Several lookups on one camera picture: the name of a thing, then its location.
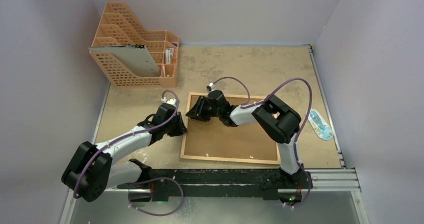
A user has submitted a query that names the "wooden picture frame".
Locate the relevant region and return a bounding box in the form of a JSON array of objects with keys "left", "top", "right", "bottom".
[{"left": 179, "top": 91, "right": 282, "bottom": 166}]

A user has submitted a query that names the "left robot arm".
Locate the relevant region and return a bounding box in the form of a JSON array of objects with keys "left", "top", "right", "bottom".
[{"left": 61, "top": 99, "right": 187, "bottom": 202}]

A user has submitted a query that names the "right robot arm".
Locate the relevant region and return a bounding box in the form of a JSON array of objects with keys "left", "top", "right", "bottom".
[{"left": 185, "top": 90, "right": 302, "bottom": 187}]

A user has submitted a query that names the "grey folder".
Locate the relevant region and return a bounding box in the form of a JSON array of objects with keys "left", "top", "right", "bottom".
[{"left": 88, "top": 45, "right": 161, "bottom": 77}]

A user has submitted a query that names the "orange file organizer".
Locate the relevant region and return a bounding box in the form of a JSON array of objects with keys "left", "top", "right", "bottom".
[{"left": 89, "top": 2, "right": 180, "bottom": 88}]

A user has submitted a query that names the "blue white oval object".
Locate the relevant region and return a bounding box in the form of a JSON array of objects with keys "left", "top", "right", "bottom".
[{"left": 307, "top": 109, "right": 334, "bottom": 141}]

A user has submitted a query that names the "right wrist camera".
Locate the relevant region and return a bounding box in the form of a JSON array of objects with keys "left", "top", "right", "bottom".
[{"left": 206, "top": 82, "right": 216, "bottom": 93}]

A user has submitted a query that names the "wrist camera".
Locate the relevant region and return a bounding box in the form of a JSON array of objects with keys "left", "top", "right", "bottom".
[
  {"left": 161, "top": 97, "right": 178, "bottom": 107},
  {"left": 206, "top": 82, "right": 216, "bottom": 93}
]

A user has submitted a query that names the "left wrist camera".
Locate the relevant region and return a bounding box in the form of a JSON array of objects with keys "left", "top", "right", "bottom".
[{"left": 161, "top": 97, "right": 178, "bottom": 107}]

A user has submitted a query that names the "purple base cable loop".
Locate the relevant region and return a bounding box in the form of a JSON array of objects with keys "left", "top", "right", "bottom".
[{"left": 127, "top": 177, "right": 186, "bottom": 217}]

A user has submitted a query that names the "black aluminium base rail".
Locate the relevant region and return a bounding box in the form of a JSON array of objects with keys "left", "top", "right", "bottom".
[{"left": 67, "top": 167, "right": 362, "bottom": 203}]

